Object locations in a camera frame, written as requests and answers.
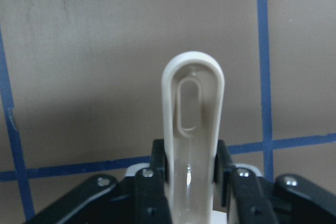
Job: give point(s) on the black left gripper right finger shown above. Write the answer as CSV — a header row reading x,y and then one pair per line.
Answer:
x,y
249,198

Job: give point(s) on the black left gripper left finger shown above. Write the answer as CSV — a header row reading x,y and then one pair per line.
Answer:
x,y
139,198

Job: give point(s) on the beige plastic dustpan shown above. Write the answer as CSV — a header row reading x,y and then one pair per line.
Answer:
x,y
193,86

